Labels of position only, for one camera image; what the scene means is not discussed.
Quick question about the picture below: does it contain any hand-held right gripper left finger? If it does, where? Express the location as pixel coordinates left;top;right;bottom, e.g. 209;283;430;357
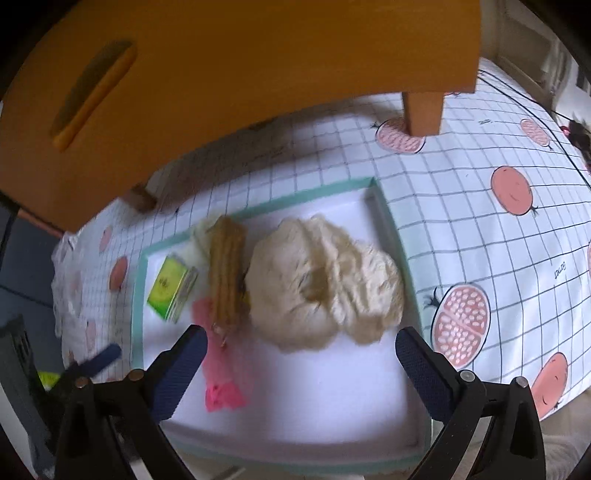
54;324;208;480

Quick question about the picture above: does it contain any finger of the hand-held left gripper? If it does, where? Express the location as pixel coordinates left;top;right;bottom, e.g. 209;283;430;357
76;344;123;377

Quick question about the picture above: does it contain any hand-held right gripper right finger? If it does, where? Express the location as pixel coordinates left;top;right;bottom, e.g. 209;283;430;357
396;326;548;480

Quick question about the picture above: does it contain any pink hair bow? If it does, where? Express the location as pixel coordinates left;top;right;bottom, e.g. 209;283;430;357
191;298;254;412

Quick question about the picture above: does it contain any green paper box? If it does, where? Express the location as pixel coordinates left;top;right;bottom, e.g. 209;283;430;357
147;255;199;324

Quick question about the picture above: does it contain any white tray with teal rim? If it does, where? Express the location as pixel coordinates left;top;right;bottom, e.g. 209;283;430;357
131;178;432;476

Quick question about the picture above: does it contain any white hair claw clip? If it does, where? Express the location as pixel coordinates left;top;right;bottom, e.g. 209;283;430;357
190;219;222;265

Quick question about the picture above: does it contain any cream fabric scrunchie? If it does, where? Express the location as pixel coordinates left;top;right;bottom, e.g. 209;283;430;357
245;215;406;354

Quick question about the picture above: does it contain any wooden nightstand deep drawer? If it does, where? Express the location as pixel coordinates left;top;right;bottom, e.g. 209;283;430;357
0;0;481;195

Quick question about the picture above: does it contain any wooden nightstand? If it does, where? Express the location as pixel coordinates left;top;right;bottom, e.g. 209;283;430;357
0;0;483;234

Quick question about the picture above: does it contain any clear plastic bag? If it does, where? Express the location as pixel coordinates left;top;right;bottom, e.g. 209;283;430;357
51;233;83;340

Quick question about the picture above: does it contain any white knit sweater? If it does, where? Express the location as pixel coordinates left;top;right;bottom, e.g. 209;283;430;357
539;434;583;480

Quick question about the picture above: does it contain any black keys and charger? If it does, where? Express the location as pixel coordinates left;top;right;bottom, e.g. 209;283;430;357
564;117;591;168

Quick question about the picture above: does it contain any black cable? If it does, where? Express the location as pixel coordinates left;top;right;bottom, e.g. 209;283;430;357
478;69;591;188

